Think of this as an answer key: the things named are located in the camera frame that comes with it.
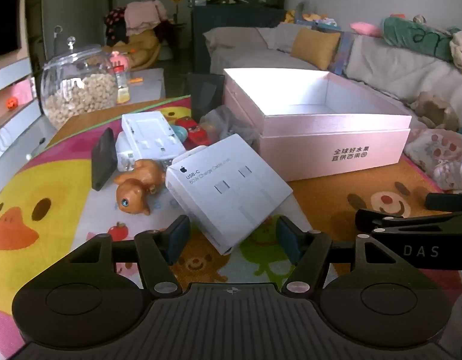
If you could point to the orange lighter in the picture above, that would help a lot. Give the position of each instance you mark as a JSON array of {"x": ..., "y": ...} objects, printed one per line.
[{"x": 136, "y": 80}]

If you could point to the pink toy container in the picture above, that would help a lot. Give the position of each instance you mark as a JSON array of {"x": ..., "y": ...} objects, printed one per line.
[{"x": 118, "y": 60}]

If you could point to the teal toy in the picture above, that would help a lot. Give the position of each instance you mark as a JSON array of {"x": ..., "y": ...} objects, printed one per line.
[{"x": 180, "y": 133}]

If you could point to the white television cabinet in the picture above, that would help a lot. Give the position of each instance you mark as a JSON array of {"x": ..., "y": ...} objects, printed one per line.
[{"x": 13, "y": 135}]

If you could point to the floral blanket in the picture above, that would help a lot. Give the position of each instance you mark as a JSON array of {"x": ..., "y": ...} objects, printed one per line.
[{"x": 440, "y": 157}]

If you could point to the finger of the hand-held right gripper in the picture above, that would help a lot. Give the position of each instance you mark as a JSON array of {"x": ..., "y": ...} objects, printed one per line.
[
  {"x": 369, "y": 217},
  {"x": 448, "y": 201}
]

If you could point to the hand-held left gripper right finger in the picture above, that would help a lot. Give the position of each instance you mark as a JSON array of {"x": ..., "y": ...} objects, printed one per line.
[{"x": 289, "y": 236}]

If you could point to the cartoon animal mat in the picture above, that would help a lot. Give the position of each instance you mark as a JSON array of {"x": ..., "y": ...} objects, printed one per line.
[{"x": 47, "y": 195}]

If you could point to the small red-lid bottle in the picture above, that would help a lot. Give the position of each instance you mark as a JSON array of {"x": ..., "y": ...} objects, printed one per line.
[{"x": 122, "y": 86}]

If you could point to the yellow cushion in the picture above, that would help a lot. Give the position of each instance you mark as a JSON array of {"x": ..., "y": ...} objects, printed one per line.
[{"x": 315, "y": 48}]

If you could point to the white plastic tray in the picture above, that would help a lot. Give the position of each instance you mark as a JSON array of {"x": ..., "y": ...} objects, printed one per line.
[{"x": 148, "y": 135}]

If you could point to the grey sofa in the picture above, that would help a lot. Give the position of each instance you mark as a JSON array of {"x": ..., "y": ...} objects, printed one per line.
[{"x": 253, "y": 56}]

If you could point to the orange toy figure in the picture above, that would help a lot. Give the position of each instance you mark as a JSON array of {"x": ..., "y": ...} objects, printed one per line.
[{"x": 137, "y": 191}]

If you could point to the black television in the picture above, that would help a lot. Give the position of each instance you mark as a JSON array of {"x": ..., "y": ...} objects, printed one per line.
[{"x": 4, "y": 15}]

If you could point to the pink clothes pile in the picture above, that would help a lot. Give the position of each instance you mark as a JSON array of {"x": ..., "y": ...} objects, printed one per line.
[{"x": 144, "y": 15}]

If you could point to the pink cardboard box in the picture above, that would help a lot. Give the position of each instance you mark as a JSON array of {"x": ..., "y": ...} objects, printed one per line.
[{"x": 328, "y": 138}]

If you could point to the glass jar of nuts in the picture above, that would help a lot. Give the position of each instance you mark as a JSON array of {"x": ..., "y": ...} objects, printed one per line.
[{"x": 81, "y": 97}]

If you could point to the red lighter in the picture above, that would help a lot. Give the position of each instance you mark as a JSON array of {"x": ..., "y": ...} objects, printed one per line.
[{"x": 195, "y": 133}]

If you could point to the black case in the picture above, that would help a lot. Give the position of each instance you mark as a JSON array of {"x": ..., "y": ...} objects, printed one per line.
[{"x": 103, "y": 161}]

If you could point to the brown plush toy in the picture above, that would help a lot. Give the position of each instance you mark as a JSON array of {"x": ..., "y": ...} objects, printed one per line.
[{"x": 435, "y": 110}]

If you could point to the black polka dot cloth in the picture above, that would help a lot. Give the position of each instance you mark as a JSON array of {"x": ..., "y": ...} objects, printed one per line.
[{"x": 114, "y": 26}]

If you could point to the orange pumpkin toy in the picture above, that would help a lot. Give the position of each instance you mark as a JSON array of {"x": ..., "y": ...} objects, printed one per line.
[{"x": 11, "y": 104}]

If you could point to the pink plush toy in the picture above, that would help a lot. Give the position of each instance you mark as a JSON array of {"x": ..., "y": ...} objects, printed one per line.
[{"x": 364, "y": 29}]

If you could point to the yellow lounge chair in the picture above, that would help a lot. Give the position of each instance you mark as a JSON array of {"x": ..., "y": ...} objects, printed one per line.
[{"x": 141, "y": 48}]

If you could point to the clear plastic bag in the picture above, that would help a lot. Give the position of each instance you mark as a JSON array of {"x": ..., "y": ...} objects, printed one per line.
[{"x": 227, "y": 123}]

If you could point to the green plush pillow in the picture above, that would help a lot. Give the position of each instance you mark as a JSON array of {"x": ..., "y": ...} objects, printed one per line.
[{"x": 418, "y": 37}]

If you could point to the black rectangular box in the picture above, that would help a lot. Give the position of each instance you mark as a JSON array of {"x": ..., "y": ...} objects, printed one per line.
[{"x": 204, "y": 93}]

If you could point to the beige blanket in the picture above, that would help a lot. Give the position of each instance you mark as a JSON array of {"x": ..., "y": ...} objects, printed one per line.
[{"x": 461, "y": 54}]

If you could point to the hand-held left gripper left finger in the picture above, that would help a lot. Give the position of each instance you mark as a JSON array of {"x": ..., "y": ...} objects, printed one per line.
[{"x": 178, "y": 238}]

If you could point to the white power adapter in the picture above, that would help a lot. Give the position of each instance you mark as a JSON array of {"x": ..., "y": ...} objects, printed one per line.
[{"x": 124, "y": 153}]

